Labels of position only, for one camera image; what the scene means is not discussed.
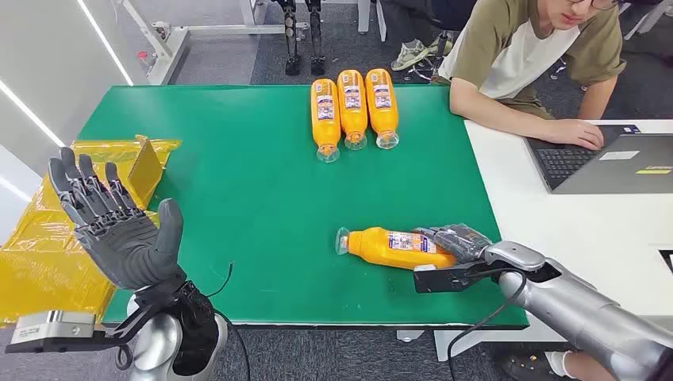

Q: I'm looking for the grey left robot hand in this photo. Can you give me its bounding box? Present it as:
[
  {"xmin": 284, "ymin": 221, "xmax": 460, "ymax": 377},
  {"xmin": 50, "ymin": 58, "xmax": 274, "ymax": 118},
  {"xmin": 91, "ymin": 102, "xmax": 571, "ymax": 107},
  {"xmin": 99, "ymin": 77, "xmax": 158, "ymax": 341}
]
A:
[{"xmin": 47, "ymin": 147, "xmax": 187, "ymax": 292}]

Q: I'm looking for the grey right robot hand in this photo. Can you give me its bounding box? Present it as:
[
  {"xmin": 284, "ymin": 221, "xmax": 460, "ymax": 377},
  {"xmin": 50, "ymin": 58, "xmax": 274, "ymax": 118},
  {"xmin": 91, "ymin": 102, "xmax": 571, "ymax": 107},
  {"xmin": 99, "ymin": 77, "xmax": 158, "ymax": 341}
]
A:
[{"xmin": 413, "ymin": 223, "xmax": 495, "ymax": 264}]

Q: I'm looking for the orange juice bottle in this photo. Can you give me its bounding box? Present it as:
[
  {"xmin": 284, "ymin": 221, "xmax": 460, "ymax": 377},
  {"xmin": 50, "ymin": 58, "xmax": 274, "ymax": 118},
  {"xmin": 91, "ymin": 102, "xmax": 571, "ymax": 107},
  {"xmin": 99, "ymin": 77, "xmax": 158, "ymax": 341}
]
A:
[
  {"xmin": 310, "ymin": 78, "xmax": 342, "ymax": 164},
  {"xmin": 335, "ymin": 225, "xmax": 457, "ymax": 271},
  {"xmin": 336, "ymin": 69, "xmax": 369, "ymax": 152},
  {"xmin": 364, "ymin": 67, "xmax": 401, "ymax": 151}
]

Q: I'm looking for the yellow plastic wrapped box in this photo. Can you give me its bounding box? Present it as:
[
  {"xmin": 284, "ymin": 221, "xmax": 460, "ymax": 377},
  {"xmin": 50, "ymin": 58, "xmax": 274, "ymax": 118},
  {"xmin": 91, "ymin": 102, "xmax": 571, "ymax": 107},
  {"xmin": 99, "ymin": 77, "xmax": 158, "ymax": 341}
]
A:
[{"xmin": 0, "ymin": 135, "xmax": 183, "ymax": 327}]

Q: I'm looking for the black shoe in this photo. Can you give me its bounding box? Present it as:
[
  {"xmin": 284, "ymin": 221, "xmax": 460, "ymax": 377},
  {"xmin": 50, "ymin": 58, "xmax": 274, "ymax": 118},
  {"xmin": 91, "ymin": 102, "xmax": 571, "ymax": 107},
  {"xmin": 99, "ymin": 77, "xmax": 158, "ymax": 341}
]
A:
[{"xmin": 494, "ymin": 349, "xmax": 560, "ymax": 381}]

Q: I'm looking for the green table mat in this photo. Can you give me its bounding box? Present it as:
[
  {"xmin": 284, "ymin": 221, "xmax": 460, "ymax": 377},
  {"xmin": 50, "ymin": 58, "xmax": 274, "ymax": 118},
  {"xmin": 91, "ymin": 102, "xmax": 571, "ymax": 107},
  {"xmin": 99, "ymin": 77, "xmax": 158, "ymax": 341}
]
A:
[{"xmin": 77, "ymin": 85, "xmax": 529, "ymax": 329}]

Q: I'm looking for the person's right hand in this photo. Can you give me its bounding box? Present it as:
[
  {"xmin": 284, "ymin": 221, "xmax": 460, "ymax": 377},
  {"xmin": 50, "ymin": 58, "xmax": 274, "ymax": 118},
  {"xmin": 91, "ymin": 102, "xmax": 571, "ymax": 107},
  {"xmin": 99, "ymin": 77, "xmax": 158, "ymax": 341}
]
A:
[{"xmin": 546, "ymin": 117, "xmax": 606, "ymax": 152}]

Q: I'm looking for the grey laptop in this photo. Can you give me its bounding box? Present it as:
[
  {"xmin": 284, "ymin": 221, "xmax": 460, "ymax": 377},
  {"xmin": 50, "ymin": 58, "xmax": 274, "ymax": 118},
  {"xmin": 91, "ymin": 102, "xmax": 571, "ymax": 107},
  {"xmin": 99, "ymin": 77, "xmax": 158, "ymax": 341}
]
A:
[{"xmin": 525, "ymin": 124, "xmax": 673, "ymax": 195}]

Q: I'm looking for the black office chair base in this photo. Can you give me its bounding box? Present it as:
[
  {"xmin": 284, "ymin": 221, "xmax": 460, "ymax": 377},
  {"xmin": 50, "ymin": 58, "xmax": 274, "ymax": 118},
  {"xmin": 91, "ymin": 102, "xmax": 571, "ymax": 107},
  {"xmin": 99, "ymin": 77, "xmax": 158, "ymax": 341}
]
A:
[{"xmin": 403, "ymin": 30, "xmax": 454, "ymax": 83}]

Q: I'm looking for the person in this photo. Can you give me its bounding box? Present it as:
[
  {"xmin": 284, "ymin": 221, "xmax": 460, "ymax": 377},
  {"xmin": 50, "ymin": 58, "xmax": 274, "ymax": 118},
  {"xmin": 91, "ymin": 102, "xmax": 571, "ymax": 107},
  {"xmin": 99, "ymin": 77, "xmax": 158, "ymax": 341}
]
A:
[{"xmin": 437, "ymin": 0, "xmax": 628, "ymax": 152}]

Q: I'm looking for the pale sneaker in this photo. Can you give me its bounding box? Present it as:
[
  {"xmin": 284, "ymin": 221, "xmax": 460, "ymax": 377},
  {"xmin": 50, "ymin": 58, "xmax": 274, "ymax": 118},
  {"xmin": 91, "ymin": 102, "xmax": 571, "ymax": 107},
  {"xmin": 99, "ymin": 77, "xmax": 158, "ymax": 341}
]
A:
[
  {"xmin": 390, "ymin": 39, "xmax": 430, "ymax": 72},
  {"xmin": 426, "ymin": 32, "xmax": 455, "ymax": 57}
]

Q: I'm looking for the black robot stand leg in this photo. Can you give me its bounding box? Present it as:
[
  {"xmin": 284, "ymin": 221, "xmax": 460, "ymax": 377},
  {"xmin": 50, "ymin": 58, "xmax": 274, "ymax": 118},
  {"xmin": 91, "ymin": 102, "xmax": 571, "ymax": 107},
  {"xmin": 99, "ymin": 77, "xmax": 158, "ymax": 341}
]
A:
[
  {"xmin": 306, "ymin": 0, "xmax": 326, "ymax": 77},
  {"xmin": 283, "ymin": 0, "xmax": 304, "ymax": 77}
]

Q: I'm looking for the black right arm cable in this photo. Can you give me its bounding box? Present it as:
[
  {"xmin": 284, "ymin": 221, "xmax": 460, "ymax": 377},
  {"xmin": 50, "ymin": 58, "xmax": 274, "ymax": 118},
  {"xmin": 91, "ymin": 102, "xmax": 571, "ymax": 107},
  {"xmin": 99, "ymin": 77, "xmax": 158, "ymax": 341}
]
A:
[{"xmin": 447, "ymin": 269, "xmax": 528, "ymax": 381}]

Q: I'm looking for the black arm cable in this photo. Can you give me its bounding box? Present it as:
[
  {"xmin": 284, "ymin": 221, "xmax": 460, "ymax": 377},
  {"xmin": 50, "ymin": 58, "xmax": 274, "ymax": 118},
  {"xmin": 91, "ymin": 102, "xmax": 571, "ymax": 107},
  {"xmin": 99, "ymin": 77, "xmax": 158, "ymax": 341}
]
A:
[
  {"xmin": 206, "ymin": 261, "xmax": 252, "ymax": 381},
  {"xmin": 447, "ymin": 269, "xmax": 528, "ymax": 381}
]

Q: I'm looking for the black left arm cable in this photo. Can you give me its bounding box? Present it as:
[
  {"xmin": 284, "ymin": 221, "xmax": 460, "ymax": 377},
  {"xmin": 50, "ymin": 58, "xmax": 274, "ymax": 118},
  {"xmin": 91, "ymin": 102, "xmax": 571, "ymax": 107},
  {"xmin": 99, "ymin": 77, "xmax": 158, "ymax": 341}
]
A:
[{"xmin": 206, "ymin": 261, "xmax": 252, "ymax": 381}]

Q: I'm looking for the white metal frame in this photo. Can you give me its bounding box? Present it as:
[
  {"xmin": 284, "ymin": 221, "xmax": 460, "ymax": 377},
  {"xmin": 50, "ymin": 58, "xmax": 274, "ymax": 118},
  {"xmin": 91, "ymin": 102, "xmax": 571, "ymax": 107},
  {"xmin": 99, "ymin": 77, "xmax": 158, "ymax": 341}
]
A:
[{"xmin": 113, "ymin": 0, "xmax": 311, "ymax": 87}]

